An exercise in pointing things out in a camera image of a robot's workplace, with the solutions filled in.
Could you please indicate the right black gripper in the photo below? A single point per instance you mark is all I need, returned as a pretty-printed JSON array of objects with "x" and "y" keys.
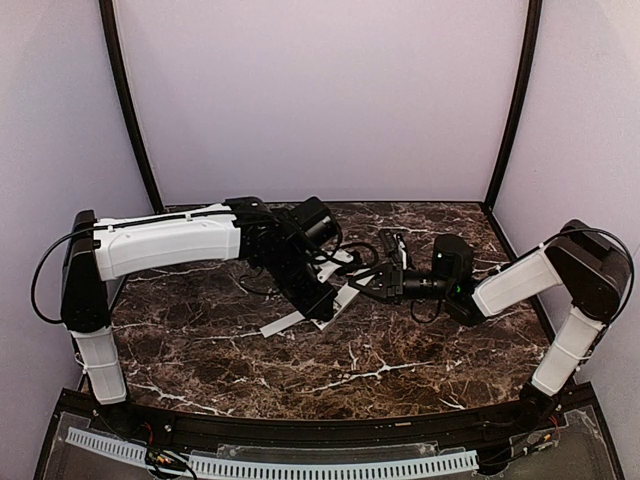
[{"x": 392, "y": 280}]

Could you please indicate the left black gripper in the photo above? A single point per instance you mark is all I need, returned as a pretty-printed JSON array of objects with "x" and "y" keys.
[{"x": 317, "y": 304}]

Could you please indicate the white remote control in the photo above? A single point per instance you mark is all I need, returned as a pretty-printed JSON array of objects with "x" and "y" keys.
[{"x": 345, "y": 296}]

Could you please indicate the white battery cover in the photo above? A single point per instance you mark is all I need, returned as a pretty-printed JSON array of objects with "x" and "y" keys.
[{"x": 281, "y": 324}]

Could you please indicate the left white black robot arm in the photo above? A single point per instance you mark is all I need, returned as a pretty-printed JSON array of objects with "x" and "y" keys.
[{"x": 285, "y": 242}]

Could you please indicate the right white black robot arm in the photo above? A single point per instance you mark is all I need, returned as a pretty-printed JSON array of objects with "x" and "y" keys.
[{"x": 594, "y": 267}]

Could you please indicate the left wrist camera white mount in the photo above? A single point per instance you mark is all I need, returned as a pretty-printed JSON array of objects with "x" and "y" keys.
[{"x": 328, "y": 268}]

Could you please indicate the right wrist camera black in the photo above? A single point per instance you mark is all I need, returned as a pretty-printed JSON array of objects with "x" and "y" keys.
[{"x": 394, "y": 247}]

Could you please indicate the white slotted cable duct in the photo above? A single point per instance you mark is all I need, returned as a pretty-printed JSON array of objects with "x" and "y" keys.
[{"x": 241, "y": 462}]

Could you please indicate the black front rail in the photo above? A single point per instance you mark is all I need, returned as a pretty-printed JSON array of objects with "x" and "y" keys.
[{"x": 478, "y": 428}]

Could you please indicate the right black frame post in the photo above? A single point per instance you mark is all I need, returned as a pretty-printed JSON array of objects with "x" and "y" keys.
[{"x": 527, "y": 53}]

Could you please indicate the black frame post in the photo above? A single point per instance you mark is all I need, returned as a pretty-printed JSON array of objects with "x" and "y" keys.
[
  {"x": 127, "y": 107},
  {"x": 527, "y": 53}
]

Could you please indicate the left black frame post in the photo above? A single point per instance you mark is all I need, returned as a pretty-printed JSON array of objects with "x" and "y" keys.
[{"x": 127, "y": 107}]

